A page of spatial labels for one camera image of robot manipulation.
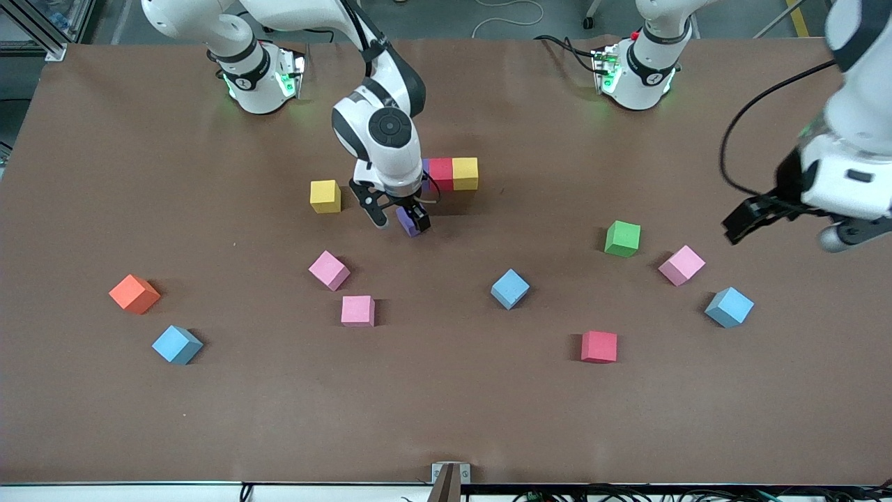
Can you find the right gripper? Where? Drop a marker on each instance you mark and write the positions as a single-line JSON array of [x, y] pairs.
[[409, 205]]

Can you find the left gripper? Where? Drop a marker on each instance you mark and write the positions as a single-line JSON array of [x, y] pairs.
[[788, 178]]

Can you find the purple foam block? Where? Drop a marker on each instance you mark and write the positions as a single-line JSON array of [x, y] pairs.
[[405, 224], [425, 174]]

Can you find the red foam block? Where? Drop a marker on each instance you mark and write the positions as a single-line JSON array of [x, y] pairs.
[[442, 174], [599, 347]]

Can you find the yellow foam block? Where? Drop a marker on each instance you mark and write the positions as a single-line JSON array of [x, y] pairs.
[[325, 197], [465, 174]]

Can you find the pink foam block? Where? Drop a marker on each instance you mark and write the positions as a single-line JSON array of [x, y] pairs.
[[357, 311], [681, 265], [329, 270]]

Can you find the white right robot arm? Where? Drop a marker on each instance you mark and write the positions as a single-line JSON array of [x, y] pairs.
[[390, 164]]

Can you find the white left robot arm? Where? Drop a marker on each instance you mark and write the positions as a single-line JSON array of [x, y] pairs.
[[644, 66]]

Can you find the blue foam block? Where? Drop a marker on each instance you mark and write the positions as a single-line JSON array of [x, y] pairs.
[[177, 345], [729, 307], [509, 289]]

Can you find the green foam block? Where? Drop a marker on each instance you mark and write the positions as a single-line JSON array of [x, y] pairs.
[[622, 238]]

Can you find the green lit connector box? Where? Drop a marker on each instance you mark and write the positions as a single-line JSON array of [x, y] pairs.
[[608, 70], [293, 73]]

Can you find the brown paper table cover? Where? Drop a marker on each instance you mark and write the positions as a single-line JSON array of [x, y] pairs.
[[446, 404]]

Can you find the orange foam block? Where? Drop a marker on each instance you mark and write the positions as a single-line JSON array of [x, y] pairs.
[[134, 294]]

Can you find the metal table bracket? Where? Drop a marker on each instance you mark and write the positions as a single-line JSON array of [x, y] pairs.
[[450, 481]]

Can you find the aluminium frame post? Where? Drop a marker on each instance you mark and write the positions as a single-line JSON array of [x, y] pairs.
[[56, 50]]

